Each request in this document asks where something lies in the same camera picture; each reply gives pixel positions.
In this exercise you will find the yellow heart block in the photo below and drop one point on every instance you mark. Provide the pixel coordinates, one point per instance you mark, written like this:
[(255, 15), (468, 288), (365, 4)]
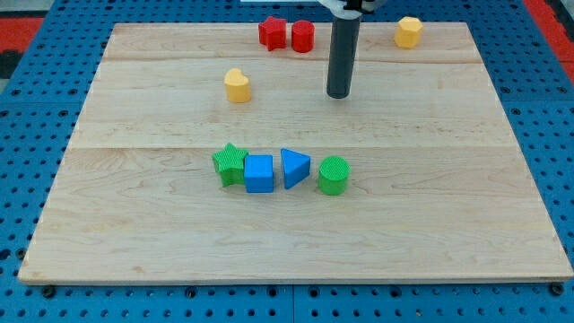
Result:
[(237, 86)]

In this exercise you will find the yellow hexagon block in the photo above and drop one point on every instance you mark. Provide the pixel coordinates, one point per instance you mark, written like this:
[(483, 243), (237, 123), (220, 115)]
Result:
[(408, 32)]

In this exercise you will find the red star block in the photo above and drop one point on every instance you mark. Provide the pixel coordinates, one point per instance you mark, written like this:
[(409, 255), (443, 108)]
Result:
[(272, 33)]

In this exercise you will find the blue triangle block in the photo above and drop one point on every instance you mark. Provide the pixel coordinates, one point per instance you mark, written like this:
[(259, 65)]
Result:
[(296, 167)]

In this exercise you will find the green cylinder block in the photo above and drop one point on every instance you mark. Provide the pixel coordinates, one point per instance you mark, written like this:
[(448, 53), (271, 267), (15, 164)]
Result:
[(333, 174)]

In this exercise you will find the green star block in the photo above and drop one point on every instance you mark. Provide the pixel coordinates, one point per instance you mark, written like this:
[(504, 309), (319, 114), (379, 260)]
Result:
[(229, 164)]

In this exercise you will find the light wooden board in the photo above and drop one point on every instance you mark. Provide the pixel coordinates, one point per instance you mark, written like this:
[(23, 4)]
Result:
[(438, 192)]

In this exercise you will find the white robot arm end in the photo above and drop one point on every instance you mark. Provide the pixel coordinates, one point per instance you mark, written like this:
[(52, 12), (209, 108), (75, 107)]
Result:
[(352, 9)]

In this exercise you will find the red cylinder block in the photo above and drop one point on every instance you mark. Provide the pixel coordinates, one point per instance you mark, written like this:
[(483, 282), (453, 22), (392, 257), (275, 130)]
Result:
[(302, 36)]

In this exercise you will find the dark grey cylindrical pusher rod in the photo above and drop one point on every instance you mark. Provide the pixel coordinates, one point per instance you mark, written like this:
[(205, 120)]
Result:
[(343, 44)]

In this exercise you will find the blue cube block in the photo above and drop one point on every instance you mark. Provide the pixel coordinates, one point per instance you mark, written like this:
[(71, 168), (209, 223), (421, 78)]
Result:
[(259, 173)]

